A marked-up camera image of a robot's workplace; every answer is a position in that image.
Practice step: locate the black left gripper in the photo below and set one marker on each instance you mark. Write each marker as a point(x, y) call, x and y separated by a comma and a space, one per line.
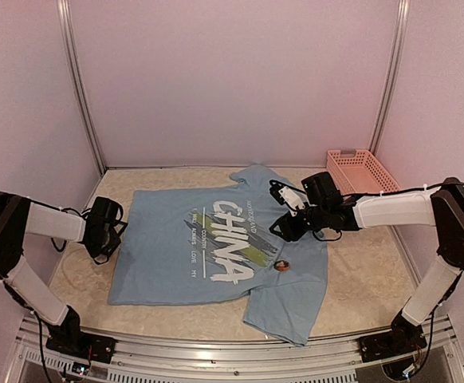
point(115, 240)

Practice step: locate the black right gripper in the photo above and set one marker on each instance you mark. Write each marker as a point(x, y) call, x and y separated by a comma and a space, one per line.
point(290, 233)

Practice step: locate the orange round brooch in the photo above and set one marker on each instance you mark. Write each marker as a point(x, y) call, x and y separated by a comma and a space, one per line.
point(282, 265)

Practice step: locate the light blue printed t-shirt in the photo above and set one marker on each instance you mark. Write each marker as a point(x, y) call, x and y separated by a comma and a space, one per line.
point(185, 247)

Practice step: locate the pink plastic basket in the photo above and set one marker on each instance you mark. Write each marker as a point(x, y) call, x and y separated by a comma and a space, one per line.
point(359, 171)

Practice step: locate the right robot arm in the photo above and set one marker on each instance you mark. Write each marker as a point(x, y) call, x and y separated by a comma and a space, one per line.
point(428, 222)

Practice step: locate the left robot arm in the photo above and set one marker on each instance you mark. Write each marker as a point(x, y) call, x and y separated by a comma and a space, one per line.
point(32, 233)

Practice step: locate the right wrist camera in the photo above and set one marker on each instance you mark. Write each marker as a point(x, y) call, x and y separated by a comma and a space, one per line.
point(287, 195)

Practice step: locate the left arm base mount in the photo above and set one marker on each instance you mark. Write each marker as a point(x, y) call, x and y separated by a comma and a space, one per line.
point(91, 347)

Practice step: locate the aluminium front rail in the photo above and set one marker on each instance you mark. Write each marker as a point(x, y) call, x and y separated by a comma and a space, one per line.
point(138, 358)

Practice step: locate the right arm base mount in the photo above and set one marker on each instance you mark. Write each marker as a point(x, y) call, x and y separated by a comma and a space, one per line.
point(385, 345)

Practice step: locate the left aluminium corner post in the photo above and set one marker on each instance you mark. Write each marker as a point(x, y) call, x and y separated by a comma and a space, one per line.
point(68, 37)

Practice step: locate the aluminium corner post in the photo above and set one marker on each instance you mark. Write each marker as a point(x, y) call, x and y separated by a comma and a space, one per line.
point(68, 37)
point(391, 78)

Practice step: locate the right aluminium corner post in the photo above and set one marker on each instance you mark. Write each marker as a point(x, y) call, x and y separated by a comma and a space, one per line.
point(391, 78)

